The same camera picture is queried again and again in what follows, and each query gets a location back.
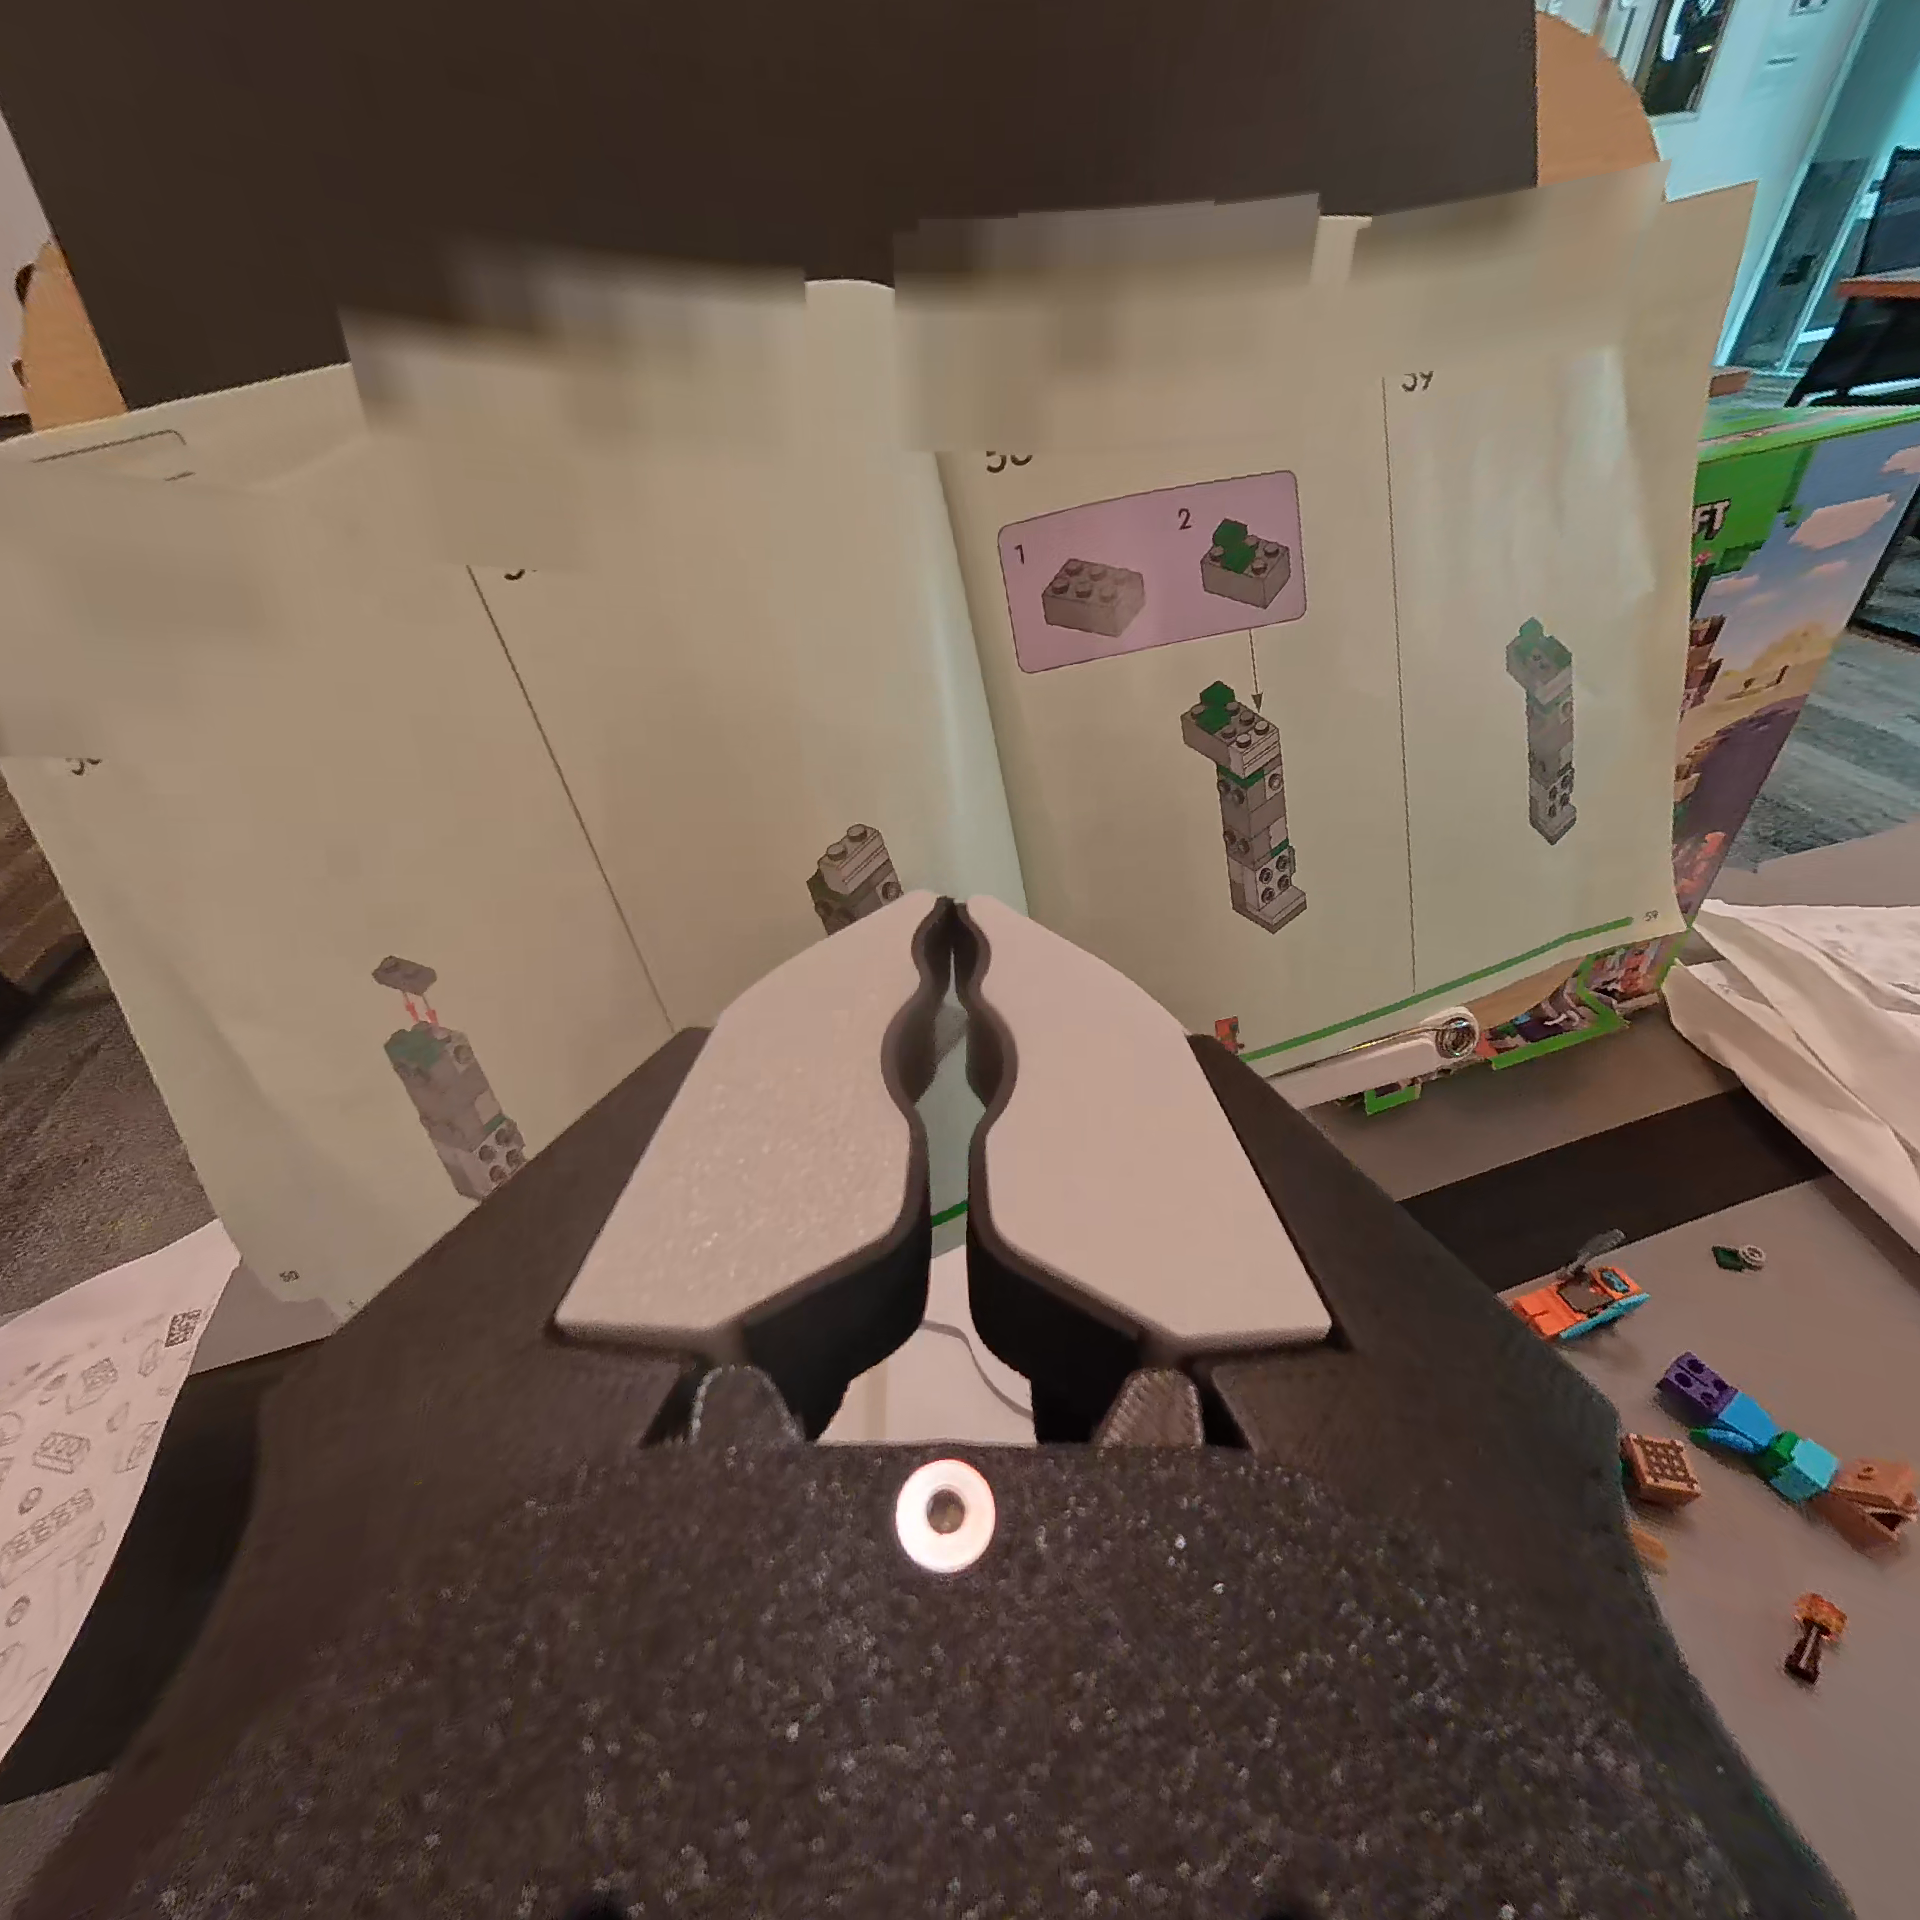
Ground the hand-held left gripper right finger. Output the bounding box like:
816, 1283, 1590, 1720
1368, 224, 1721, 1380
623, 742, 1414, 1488
957, 894, 1337, 1444

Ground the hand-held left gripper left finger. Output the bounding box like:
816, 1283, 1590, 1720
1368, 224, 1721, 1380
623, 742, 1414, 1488
554, 891, 962, 1444

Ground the orange figure with blue pickaxe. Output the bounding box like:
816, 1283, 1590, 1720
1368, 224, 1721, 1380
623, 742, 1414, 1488
1505, 1228, 1655, 1346

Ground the pale green instruction book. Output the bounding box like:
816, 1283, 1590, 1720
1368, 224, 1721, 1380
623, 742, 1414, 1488
0, 164, 1760, 1322

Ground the brown crate brick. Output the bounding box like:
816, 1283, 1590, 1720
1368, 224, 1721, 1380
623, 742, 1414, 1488
1616, 1428, 1706, 1514

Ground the purple blue green brick figure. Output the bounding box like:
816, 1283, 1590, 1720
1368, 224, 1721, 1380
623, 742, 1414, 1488
1655, 1351, 1841, 1505

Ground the brown brick piece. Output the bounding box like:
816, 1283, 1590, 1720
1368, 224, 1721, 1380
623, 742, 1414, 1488
1820, 1451, 1920, 1556

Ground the green toy box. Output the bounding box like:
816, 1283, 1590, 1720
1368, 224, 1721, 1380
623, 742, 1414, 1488
1357, 402, 1920, 1121

